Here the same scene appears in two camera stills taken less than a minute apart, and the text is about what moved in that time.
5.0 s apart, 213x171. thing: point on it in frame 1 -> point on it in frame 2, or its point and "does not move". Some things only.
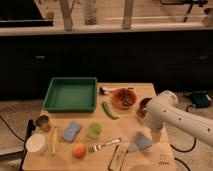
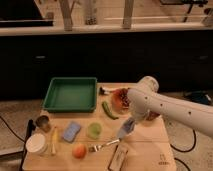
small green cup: x=93 y=130 does not move
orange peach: x=79 y=151 does not move
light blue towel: x=141 y=141 -> x=126 y=128
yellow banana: x=54 y=140 does not move
